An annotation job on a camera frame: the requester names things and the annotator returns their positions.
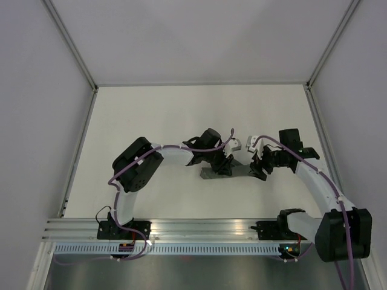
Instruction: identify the aluminium post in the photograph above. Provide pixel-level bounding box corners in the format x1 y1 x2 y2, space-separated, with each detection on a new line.
305 0 362 90
41 0 98 92

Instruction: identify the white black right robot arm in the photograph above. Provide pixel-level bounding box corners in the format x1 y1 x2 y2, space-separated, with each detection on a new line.
246 129 372 262

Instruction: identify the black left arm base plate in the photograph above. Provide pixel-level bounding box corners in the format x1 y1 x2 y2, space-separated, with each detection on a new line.
97 220 151 240

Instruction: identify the aluminium frame rail front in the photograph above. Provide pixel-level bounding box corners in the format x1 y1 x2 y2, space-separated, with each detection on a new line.
41 218 298 243

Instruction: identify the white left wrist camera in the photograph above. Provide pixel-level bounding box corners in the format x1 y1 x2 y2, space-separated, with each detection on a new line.
223 138 242 157

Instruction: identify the aluminium post back right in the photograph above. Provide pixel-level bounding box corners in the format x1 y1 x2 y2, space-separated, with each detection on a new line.
305 0 362 90

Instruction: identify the aluminium post back left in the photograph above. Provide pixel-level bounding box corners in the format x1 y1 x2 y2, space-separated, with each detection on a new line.
41 0 98 92

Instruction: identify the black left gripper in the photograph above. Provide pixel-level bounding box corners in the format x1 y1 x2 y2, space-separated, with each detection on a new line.
204 146 234 177

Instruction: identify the white slotted cable duct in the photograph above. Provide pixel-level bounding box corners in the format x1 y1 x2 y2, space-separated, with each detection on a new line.
53 243 282 255

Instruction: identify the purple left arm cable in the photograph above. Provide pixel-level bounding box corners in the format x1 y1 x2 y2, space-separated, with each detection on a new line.
56 128 235 266

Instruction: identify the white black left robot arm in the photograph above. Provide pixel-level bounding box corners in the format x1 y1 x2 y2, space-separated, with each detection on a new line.
108 128 241 239

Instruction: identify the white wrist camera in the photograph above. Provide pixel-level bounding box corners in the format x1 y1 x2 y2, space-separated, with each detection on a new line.
223 138 242 157
246 135 264 156

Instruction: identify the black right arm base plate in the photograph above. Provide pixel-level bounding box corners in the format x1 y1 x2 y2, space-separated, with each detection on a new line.
249 220 315 243

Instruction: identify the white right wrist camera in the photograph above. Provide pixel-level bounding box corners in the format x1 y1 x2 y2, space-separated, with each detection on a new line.
246 135 264 156

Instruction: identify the grey cloth napkin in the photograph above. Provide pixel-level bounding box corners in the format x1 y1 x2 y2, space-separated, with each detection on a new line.
200 160 250 179

